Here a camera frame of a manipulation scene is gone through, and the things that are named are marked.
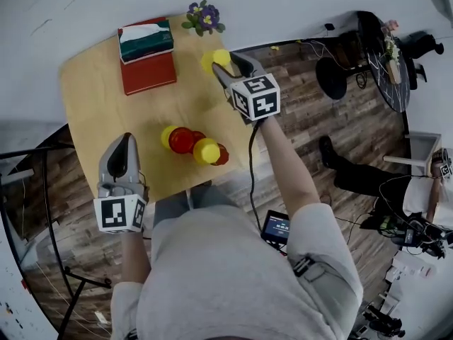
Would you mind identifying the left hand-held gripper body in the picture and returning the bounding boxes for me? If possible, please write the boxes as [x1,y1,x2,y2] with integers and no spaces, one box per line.
[93,181,148,234]

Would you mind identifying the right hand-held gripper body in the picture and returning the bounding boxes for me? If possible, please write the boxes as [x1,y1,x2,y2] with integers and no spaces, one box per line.
[224,72,282,125]

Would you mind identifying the yellow paper cup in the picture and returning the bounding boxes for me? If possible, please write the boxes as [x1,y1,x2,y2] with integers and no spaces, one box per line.
[193,137,221,166]
[200,49,231,76]
[161,125,180,151]

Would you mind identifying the person's left forearm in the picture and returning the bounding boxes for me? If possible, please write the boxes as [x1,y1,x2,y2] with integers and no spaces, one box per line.
[121,230,152,285]

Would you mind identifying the person's right forearm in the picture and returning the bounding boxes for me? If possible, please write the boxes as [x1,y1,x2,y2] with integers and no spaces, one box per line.
[258,115,323,219]

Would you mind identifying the person's blue jeans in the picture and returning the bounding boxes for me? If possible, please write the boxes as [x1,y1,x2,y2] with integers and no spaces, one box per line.
[151,184,245,222]

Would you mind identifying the potted purple flower plant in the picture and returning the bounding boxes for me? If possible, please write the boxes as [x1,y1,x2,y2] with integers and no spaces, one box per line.
[181,0,227,38]

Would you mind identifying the red hardcover book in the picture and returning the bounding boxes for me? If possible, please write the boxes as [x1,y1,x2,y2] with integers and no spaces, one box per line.
[118,26,178,97]

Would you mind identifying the black round stool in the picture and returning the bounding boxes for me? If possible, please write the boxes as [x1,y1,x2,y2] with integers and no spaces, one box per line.
[314,57,348,101]

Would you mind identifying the green tissue box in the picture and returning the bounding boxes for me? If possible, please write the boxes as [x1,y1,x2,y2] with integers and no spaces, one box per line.
[117,16,176,65]

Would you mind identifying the black marble round table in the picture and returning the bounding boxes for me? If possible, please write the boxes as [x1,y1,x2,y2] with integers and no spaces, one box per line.
[357,11,411,113]

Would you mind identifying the whiteboard on black stand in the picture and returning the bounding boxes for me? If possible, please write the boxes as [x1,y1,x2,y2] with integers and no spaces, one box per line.
[0,143,113,340]

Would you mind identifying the black waist display screen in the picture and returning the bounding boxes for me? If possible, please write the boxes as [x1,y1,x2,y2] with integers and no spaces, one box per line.
[260,209,291,251]

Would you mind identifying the person's grey shirt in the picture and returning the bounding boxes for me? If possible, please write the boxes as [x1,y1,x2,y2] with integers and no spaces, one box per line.
[110,202,365,340]

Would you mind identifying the black swivel chair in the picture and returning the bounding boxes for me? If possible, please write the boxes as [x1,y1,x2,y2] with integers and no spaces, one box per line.
[401,32,445,91]

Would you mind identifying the white side table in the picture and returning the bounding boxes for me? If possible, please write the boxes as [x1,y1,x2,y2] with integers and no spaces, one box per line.
[384,132,442,176]

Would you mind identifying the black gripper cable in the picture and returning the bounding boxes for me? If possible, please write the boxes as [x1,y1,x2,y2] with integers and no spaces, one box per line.
[248,124,265,226]

